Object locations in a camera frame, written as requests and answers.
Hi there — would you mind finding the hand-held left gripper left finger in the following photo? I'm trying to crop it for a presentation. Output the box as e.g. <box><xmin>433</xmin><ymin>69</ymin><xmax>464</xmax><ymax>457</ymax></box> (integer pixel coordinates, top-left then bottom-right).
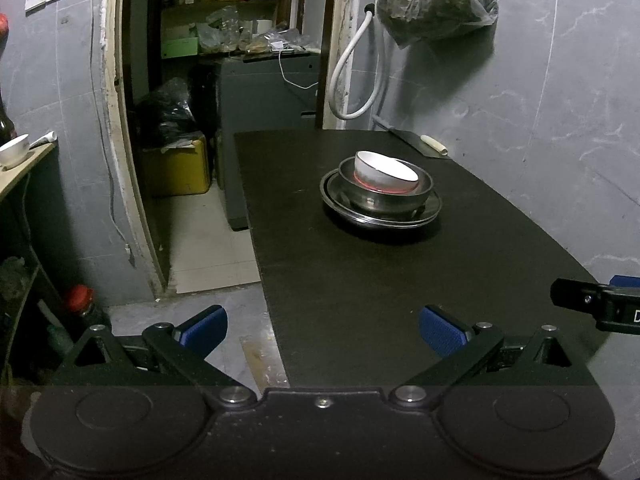
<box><xmin>52</xmin><ymin>305</ymin><xmax>256</xmax><ymax>407</ymax></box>

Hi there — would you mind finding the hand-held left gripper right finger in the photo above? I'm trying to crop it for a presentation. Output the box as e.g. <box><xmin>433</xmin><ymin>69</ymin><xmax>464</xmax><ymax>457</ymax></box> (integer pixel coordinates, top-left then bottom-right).
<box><xmin>390</xmin><ymin>305</ymin><xmax>596</xmax><ymax>407</ymax></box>

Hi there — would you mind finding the stainless steel bowl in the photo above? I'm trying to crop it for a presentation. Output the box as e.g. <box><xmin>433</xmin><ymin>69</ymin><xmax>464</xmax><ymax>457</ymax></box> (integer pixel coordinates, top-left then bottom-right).
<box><xmin>338</xmin><ymin>156</ymin><xmax>435</xmax><ymax>212</ymax></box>

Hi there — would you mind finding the wide rimmed stainless steel plate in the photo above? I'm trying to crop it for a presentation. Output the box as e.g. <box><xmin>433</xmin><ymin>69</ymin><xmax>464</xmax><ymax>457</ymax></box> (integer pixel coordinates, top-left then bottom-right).
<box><xmin>320</xmin><ymin>167</ymin><xmax>444</xmax><ymax>225</ymax></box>

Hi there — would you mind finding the red lidded jar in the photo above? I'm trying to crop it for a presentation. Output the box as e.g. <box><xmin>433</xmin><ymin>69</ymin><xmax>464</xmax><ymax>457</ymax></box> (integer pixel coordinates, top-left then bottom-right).
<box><xmin>65</xmin><ymin>284</ymin><xmax>108</xmax><ymax>331</ymax></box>

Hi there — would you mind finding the yellow box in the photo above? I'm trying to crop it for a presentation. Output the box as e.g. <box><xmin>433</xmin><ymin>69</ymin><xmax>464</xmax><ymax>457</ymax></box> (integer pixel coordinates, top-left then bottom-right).
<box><xmin>137</xmin><ymin>132</ymin><xmax>211</xmax><ymax>196</ymax></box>

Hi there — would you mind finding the black plastic bag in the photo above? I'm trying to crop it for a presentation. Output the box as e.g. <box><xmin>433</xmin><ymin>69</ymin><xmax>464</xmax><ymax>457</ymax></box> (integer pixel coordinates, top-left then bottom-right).
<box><xmin>135</xmin><ymin>77</ymin><xmax>198</xmax><ymax>148</ymax></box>

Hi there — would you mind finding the dark grey cabinet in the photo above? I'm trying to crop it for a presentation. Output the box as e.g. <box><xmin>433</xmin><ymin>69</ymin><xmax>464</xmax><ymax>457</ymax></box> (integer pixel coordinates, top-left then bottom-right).
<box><xmin>217</xmin><ymin>55</ymin><xmax>321</xmax><ymax>231</ymax></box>

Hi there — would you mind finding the wooden counter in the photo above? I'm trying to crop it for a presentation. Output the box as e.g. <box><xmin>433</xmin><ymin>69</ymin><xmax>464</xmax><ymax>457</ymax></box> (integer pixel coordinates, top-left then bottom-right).
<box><xmin>0</xmin><ymin>140</ymin><xmax>58</xmax><ymax>201</ymax></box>

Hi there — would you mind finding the small white footed bowl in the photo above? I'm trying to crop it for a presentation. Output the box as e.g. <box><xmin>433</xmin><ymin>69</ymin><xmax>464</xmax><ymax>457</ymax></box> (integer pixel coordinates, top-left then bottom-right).
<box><xmin>0</xmin><ymin>134</ymin><xmax>31</xmax><ymax>171</ymax></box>

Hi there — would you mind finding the green box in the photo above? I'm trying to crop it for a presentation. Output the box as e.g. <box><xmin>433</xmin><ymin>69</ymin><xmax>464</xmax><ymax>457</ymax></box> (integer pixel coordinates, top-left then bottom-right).
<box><xmin>162</xmin><ymin>37</ymin><xmax>199</xmax><ymax>58</ymax></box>

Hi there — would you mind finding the dark glass bottle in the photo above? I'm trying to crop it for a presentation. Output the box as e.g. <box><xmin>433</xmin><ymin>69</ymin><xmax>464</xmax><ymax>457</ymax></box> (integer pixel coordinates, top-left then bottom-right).
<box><xmin>0</xmin><ymin>100</ymin><xmax>16</xmax><ymax>146</ymax></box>

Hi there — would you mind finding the cluttered storage shelf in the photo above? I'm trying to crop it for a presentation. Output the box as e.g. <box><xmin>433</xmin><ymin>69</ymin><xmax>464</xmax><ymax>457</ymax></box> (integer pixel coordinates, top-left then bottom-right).
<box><xmin>160</xmin><ymin>0</ymin><xmax>321</xmax><ymax>58</ymax></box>

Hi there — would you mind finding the plastic bag of greens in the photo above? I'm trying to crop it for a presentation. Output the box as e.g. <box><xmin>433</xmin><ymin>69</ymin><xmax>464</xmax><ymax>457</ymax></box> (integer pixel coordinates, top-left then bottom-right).
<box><xmin>375</xmin><ymin>0</ymin><xmax>500</xmax><ymax>48</ymax></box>

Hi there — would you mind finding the grey wall cable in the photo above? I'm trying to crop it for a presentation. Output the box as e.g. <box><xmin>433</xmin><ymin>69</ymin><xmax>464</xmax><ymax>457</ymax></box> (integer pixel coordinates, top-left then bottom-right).
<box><xmin>87</xmin><ymin>0</ymin><xmax>136</xmax><ymax>266</ymax></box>

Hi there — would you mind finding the pale door frame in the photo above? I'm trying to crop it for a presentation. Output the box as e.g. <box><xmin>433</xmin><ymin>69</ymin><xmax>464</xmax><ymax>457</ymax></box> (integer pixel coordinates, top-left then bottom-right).
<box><xmin>100</xmin><ymin>0</ymin><xmax>176</xmax><ymax>296</ymax></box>

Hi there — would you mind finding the thin white cable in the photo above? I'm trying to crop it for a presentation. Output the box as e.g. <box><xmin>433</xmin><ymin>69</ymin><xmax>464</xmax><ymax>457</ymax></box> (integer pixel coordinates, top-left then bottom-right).
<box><xmin>277</xmin><ymin>50</ymin><xmax>318</xmax><ymax>88</ymax></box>

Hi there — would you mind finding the white hose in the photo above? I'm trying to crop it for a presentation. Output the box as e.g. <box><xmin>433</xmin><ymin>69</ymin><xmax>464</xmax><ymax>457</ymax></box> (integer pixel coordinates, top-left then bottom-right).
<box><xmin>330</xmin><ymin>5</ymin><xmax>388</xmax><ymax>121</ymax></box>

